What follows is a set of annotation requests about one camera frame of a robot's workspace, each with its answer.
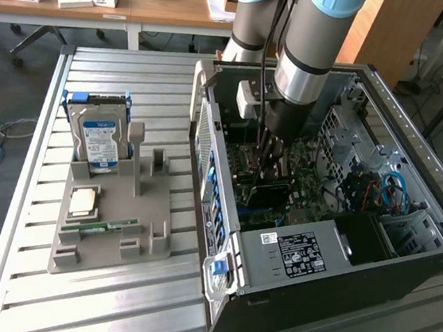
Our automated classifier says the blue case latch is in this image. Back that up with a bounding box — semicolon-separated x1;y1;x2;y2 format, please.
208;259;231;279

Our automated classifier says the green motherboard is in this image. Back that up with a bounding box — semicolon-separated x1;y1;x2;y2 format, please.
214;120;350;242

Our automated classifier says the stack of papers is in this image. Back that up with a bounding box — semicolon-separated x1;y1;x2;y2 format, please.
203;0;238;24

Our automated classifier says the silver disk bay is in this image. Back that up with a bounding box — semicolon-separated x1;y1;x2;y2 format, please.
375;204;443;263

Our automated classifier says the red and black wire bundle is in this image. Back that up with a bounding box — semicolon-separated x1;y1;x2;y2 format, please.
362;178;403;215

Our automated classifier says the black camera cable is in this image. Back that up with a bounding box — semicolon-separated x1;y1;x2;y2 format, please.
250;0;296;151

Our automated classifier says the wooden cabinet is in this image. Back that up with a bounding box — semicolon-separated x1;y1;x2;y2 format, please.
332;0;443;96

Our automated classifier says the blue wire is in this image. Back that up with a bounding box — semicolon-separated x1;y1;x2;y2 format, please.
378;170;414;215

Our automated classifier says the wooden desk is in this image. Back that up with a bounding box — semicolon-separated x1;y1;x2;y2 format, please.
0;0;352;64

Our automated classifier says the open black PC case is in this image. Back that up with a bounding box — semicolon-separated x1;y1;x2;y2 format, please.
164;44;443;332

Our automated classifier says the grey power supply unit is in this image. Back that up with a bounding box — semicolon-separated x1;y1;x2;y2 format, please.
231;210;356;299

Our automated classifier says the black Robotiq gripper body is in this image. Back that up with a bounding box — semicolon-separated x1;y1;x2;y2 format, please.
262;96;314;148

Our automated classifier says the hard disk with blue rails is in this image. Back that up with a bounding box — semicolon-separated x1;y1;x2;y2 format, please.
53;84;141;179

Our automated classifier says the grey parts rack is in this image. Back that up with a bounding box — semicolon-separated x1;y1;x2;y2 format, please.
46;112;187;288

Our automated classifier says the grey floor cable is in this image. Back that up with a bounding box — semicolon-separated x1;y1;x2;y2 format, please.
0;115;40;143

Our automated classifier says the green RAM stick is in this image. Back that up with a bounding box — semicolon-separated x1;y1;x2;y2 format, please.
60;211;140;241

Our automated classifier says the black graphics card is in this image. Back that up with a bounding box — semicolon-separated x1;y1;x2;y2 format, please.
243;176;292;215

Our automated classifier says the silver CPU chip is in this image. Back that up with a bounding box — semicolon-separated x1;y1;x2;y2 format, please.
68;186;98;219

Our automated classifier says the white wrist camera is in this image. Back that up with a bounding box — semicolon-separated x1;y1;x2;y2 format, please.
233;78;275;123

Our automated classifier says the dark wheeled furniture leg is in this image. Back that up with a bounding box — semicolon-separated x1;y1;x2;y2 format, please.
7;21;71;73

